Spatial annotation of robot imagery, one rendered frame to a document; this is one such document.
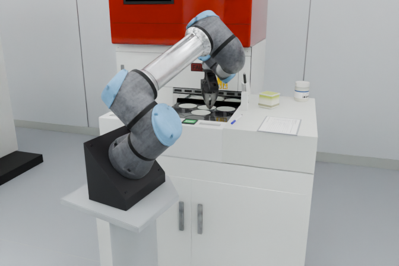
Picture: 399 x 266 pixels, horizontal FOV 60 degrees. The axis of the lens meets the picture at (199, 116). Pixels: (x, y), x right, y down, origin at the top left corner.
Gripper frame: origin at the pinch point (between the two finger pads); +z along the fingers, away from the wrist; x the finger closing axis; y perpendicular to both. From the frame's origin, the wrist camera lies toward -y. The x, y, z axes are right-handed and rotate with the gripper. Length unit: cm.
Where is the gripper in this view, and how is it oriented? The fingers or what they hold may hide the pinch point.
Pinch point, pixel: (209, 107)
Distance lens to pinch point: 181.3
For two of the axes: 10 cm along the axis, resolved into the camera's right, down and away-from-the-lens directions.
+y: -2.1, -2.8, 9.4
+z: 0.0, 9.6, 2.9
